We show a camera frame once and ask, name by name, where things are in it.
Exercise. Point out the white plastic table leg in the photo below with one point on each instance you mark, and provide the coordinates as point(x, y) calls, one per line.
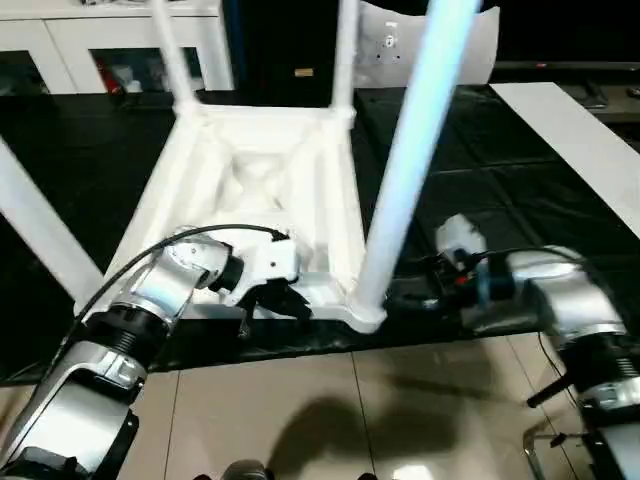
point(45, 225)
point(420, 140)
point(346, 55)
point(172, 55)

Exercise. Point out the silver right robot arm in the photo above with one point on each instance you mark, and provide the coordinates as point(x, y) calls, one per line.
point(570, 320)

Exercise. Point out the black work mat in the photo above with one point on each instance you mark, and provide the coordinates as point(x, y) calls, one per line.
point(500, 160)

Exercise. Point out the black stand leg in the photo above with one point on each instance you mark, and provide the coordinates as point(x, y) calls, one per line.
point(552, 390)

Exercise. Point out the black left robot foot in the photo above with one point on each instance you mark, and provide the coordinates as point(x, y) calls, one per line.
point(245, 471)

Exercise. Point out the white flat panel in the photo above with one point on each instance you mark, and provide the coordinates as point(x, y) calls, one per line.
point(580, 135)

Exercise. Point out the small yellow label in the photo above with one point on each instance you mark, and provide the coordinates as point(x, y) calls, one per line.
point(304, 72)

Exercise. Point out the grey pillow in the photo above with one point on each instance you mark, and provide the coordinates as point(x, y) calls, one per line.
point(470, 45)

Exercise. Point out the white cabinet with glass doors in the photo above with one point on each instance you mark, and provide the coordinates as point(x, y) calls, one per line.
point(70, 45)

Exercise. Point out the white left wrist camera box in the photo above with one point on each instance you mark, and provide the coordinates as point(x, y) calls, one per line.
point(268, 262)

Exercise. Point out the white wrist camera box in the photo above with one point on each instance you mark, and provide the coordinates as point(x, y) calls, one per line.
point(268, 262)
point(460, 238)

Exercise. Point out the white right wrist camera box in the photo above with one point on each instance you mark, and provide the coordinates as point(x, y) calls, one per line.
point(460, 238)

